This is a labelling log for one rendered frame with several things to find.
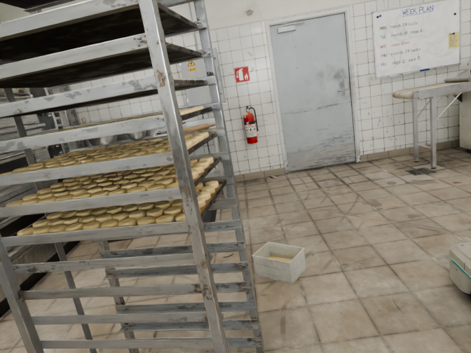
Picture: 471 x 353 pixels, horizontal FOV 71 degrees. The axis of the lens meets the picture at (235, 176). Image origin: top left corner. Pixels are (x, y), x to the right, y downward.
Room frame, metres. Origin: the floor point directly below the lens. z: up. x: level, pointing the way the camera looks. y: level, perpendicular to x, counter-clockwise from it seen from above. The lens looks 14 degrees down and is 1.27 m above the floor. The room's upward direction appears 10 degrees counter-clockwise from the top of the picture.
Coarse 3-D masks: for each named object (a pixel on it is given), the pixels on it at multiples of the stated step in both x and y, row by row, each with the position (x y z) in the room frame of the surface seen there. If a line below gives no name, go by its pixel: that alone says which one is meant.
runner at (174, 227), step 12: (96, 228) 0.85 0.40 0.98; (108, 228) 0.84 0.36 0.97; (120, 228) 0.83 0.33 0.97; (132, 228) 0.82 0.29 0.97; (144, 228) 0.82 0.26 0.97; (156, 228) 0.81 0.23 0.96; (168, 228) 0.80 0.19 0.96; (180, 228) 0.80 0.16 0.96; (204, 228) 0.79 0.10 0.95; (12, 240) 0.91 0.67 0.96; (24, 240) 0.90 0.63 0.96; (36, 240) 0.89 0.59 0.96; (48, 240) 0.88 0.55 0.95; (60, 240) 0.87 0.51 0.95; (72, 240) 0.87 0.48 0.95
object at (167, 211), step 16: (208, 192) 1.03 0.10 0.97; (96, 208) 1.10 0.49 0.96; (112, 208) 1.04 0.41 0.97; (128, 208) 1.01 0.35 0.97; (144, 208) 0.98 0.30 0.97; (160, 208) 0.95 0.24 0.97; (176, 208) 0.92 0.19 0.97; (32, 224) 1.02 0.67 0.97; (48, 224) 0.99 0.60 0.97; (64, 224) 0.95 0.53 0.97; (80, 224) 0.93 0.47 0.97; (96, 224) 0.90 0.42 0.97; (112, 224) 0.88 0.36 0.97; (128, 224) 0.87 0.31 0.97
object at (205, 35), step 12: (204, 12) 1.19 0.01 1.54; (204, 36) 1.20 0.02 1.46; (204, 48) 1.20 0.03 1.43; (204, 60) 1.20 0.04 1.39; (216, 72) 1.22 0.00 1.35; (216, 84) 1.19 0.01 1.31; (216, 96) 1.19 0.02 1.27; (216, 120) 1.20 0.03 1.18; (228, 144) 1.22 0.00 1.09; (228, 168) 1.20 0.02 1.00; (228, 192) 1.20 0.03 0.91; (240, 216) 1.21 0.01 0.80; (240, 240) 1.20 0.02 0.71; (240, 252) 1.20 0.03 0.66; (252, 288) 1.20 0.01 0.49; (252, 312) 1.20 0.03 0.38
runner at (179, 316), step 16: (48, 320) 0.90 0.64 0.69; (64, 320) 0.89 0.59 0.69; (80, 320) 0.88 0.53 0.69; (96, 320) 0.87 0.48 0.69; (112, 320) 0.86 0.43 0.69; (128, 320) 0.84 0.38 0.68; (144, 320) 0.83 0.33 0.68; (160, 320) 0.82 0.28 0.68; (176, 320) 0.81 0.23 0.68; (192, 320) 0.80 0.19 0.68
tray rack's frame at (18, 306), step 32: (0, 64) 1.13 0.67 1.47; (32, 160) 1.13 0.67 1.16; (0, 256) 0.89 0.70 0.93; (64, 256) 1.13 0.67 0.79; (32, 320) 0.91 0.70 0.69; (32, 352) 0.89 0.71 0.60; (96, 352) 1.14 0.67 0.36; (160, 352) 1.33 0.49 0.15; (192, 352) 1.29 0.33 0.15; (256, 352) 1.23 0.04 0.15
